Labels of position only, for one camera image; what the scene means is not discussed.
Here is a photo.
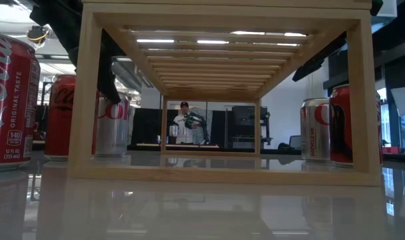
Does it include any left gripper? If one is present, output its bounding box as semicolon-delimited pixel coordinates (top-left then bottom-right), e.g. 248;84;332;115
29;0;123;105

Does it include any red Coke Zero can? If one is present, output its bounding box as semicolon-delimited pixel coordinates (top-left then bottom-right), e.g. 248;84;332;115
44;73;100;161

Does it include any silver Diet Coke can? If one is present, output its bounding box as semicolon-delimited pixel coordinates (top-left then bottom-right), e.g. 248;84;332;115
95;92;132;157
300;97;332;161

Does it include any red Star Wars Coke can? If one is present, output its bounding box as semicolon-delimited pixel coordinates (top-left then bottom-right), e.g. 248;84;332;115
328;83;383;167

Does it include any light wooden slatted shelf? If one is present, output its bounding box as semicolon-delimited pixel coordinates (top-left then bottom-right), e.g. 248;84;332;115
68;0;382;187

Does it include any black partition panel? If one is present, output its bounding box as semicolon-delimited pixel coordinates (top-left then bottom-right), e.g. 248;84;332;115
131;108;163;146
210;109;228;147

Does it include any grey office chair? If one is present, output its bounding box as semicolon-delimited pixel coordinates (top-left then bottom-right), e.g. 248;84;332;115
288;135;302;151

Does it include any black equipment rack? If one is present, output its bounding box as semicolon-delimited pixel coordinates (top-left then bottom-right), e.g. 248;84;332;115
227;105;272;149

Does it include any person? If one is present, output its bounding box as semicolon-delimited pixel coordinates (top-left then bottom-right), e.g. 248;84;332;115
173;101;195;145

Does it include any red Coca-Cola Original Taste can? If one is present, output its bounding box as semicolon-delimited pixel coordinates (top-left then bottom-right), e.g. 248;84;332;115
0;32;41;173

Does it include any black ceiling camera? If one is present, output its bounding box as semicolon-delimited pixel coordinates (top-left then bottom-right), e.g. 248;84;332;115
25;25;50;46

